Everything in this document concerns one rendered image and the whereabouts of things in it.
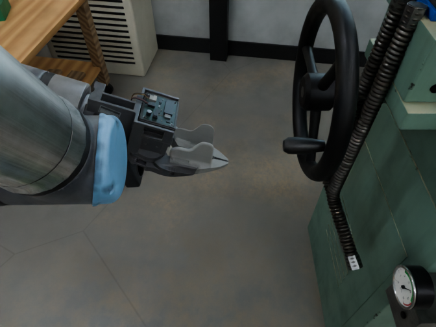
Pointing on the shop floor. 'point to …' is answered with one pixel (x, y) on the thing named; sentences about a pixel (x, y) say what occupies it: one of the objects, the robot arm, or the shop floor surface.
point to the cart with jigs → (67, 9)
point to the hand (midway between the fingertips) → (218, 163)
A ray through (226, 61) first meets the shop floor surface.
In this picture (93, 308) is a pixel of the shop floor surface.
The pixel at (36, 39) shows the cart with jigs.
